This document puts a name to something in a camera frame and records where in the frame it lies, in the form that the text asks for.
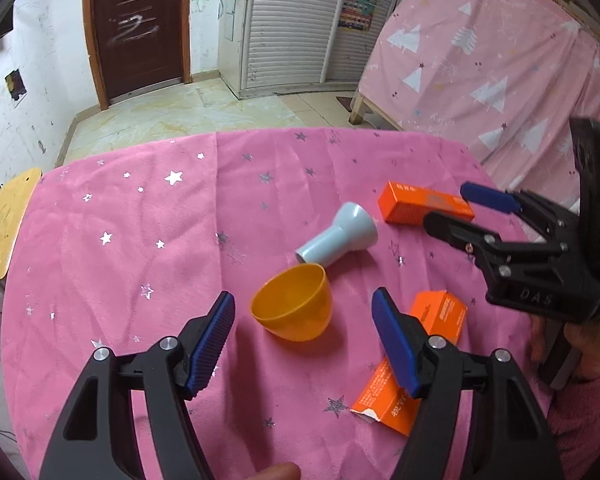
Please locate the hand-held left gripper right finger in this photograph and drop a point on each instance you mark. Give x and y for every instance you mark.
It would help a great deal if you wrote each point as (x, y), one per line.
(395, 345)

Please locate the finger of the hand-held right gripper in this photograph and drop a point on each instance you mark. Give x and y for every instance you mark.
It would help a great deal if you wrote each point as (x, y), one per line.
(487, 196)
(455, 230)

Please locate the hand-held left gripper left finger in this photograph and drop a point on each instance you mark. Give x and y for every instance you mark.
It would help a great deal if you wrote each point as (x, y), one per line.
(210, 345)

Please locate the orange carton box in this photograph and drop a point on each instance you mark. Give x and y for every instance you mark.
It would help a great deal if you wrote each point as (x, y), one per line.
(442, 317)
(405, 205)

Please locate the yellow plastic bowl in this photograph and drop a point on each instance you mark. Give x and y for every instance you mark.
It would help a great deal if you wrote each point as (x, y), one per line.
(290, 320)

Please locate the person's right forearm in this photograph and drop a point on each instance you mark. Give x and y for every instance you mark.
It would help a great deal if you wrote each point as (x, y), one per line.
(590, 420)

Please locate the person's left hand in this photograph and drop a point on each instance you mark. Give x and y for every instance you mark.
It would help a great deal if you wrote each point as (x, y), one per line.
(275, 473)

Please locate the grey-blue flared cup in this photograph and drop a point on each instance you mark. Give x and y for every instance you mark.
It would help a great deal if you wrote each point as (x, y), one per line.
(340, 232)

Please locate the pink star print tablecloth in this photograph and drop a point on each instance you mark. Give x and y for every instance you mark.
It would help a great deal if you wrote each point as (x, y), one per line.
(130, 260)

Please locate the pink tree print sheet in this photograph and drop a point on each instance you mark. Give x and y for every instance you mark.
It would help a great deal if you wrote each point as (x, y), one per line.
(480, 60)

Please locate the yellow wooden stool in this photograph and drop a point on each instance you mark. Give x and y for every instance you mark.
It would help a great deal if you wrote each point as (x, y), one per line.
(10, 210)

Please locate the white louvered wardrobe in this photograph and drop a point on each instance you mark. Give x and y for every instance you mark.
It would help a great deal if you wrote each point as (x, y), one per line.
(290, 25)

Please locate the brown door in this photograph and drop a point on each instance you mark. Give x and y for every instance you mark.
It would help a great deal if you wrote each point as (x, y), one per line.
(135, 20)

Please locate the wooden bed frame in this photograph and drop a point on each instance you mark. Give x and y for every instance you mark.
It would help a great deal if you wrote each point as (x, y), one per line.
(356, 107)

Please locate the open wall junction box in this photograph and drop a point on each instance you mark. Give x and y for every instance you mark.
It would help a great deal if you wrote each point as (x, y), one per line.
(16, 86)

